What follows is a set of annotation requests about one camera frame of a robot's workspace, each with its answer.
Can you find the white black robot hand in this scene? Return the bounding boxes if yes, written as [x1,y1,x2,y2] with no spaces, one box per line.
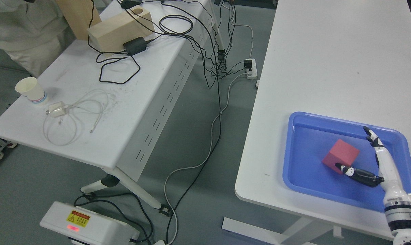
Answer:
[335,127,411,207]

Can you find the pink foam block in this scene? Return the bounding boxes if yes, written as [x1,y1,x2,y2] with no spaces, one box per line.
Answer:
[322,139,360,174]

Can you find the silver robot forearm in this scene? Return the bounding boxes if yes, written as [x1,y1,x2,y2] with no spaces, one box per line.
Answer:
[384,199,411,245]

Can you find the blue plastic tray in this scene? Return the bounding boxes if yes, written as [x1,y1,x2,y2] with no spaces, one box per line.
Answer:
[282,112,411,213]

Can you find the wooden block with hole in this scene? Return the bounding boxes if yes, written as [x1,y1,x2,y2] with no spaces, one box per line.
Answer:
[87,7,154,52]

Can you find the white table top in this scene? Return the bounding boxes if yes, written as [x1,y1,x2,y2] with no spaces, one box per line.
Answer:
[235,0,411,243]

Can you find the white power strip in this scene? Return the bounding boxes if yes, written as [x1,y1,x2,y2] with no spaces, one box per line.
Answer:
[244,59,258,80]

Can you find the black power adapter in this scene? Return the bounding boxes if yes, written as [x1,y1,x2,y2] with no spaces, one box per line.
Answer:
[123,37,147,56]

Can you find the white folding desk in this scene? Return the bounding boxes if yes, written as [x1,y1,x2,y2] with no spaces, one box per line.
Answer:
[0,0,217,212]

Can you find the white power box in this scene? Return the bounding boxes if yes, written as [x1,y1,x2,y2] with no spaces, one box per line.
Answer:
[40,201,140,245]

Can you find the cardboard box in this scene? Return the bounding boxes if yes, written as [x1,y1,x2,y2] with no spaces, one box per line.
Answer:
[56,0,101,40]

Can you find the paper cup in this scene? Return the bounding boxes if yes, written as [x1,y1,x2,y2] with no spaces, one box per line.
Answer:
[14,77,49,105]

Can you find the person in white coat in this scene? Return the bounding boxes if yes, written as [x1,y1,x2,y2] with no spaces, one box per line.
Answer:
[0,0,76,78]

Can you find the black cable bundle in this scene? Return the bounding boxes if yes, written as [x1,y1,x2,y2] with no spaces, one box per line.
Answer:
[88,0,238,245]

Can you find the white usb charger cable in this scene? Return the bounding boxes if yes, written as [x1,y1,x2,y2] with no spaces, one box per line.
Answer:
[43,89,110,147]

